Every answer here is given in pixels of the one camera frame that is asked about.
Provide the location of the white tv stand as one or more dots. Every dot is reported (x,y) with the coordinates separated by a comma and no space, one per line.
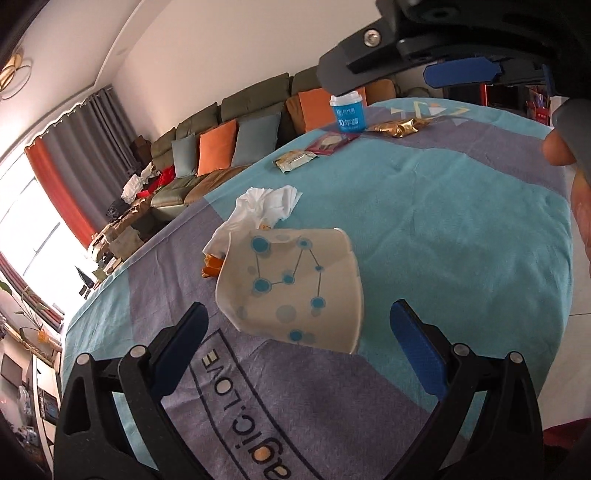
(46,383)

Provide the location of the white paper bucket blue dots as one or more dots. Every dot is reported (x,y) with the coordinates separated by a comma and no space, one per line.
(295,286)

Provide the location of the red box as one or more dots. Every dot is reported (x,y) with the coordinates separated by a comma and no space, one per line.
(538,108)

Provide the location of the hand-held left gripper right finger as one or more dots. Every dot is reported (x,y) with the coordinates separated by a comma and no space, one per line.
(415,350)

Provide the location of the brown cardboard boxes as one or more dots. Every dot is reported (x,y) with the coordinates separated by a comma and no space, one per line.
(141,147)

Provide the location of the gold foil wrapper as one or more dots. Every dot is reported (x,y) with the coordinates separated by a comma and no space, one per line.
(212,266)

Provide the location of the white tissue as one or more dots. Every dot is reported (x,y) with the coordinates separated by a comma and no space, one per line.
(272,203)

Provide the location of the small teal cushion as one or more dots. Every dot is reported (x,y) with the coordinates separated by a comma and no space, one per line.
(184,157)

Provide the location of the window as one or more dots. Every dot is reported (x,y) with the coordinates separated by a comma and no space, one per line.
(27,217)

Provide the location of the cream snack packet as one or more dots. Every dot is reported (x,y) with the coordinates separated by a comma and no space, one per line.
(295,160)

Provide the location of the red cloth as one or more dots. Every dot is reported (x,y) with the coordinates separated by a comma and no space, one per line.
(161,180)

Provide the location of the blue and white cup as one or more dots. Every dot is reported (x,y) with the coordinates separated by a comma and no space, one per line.
(348,115)

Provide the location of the tall leafy houseplant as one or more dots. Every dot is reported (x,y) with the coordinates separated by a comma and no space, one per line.
(4,287)

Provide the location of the large teal cushion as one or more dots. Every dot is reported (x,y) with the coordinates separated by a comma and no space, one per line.
(256,138)

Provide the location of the white clothes pile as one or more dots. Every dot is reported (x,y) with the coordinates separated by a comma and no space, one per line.
(134,184)

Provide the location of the small gold snack wrapper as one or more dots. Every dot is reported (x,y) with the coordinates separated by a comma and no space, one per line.
(397,127)

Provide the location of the person's right hand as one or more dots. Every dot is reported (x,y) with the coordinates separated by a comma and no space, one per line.
(558,150)

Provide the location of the orange cushion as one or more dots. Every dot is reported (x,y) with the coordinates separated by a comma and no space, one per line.
(217,147)
(314,108)

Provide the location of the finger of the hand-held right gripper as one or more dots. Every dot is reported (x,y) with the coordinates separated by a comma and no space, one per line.
(351,64)
(461,74)

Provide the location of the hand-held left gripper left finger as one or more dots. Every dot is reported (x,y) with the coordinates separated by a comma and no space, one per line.
(180,350)

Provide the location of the red snack packet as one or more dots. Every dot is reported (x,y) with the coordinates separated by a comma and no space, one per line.
(330,143)

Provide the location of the olive green sofa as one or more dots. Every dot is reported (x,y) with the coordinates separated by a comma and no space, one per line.
(240,101)

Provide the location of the grey and orange striped curtain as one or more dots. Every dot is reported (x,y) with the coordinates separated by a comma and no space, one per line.
(18,272)

